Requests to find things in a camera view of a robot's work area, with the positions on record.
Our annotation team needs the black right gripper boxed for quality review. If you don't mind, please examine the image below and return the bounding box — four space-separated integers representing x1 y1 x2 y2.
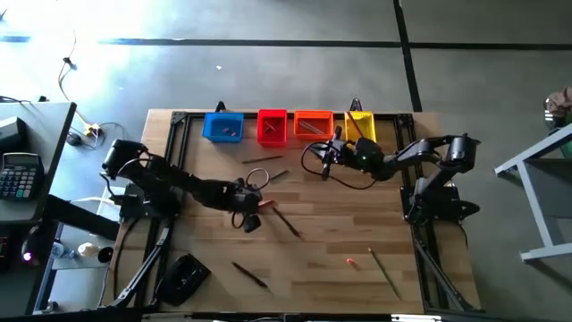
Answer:
313 126 360 181

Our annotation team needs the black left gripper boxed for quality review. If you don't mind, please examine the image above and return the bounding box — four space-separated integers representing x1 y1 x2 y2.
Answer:
224 177 273 234

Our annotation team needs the orange plastic bin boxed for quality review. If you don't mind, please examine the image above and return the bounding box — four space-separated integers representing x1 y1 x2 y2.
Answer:
293 110 335 142

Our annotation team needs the black pen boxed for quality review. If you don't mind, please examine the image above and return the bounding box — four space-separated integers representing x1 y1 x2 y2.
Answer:
271 207 304 240
231 261 270 289

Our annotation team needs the dark pencil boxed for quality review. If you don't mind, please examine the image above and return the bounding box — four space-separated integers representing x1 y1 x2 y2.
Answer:
242 155 285 165

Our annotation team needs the red plastic bin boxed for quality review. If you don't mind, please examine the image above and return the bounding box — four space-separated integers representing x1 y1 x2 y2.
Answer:
257 108 289 148

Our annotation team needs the yellow plastic bin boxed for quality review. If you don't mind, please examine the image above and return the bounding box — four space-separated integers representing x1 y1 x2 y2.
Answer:
343 110 377 143

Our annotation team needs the blue plastic bin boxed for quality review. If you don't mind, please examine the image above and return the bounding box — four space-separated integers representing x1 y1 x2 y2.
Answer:
201 111 246 144

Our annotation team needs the black plastic cradle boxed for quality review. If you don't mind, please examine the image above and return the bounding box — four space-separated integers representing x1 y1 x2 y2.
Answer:
155 253 212 308

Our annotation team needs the olive pencil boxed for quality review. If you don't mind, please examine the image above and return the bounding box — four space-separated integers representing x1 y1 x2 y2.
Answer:
367 247 402 300

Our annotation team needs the white jar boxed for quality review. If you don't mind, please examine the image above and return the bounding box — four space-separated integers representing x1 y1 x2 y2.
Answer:
76 241 100 258

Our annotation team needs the clear plastic bottle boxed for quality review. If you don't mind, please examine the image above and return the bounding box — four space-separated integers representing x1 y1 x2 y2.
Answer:
50 241 77 260

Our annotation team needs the grey desk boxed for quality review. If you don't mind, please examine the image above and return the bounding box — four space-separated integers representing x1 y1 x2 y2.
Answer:
0 101 78 225

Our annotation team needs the black device with pink light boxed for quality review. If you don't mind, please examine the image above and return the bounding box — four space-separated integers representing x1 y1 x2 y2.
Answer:
20 225 48 269

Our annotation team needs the brown crumpled cloth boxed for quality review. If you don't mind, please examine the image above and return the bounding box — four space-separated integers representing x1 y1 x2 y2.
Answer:
543 85 572 131

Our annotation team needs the black calculator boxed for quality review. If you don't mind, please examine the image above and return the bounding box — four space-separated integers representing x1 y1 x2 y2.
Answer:
0 152 46 201

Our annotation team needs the black box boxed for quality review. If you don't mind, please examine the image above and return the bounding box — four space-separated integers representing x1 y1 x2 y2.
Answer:
0 116 29 154

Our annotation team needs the black left camera cable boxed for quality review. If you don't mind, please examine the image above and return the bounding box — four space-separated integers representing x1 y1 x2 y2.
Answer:
231 166 272 231

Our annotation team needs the black camera cable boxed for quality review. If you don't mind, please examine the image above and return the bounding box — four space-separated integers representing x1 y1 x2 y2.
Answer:
300 141 379 191
231 166 272 231

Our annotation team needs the black right camera cable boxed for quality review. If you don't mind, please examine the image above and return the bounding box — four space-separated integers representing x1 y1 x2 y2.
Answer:
300 141 379 191

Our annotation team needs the black aluminium table frame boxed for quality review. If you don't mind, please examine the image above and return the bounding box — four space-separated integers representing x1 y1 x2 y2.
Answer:
102 110 483 314

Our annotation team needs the white metal table frame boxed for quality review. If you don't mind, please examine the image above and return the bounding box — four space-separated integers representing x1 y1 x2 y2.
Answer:
493 123 572 264

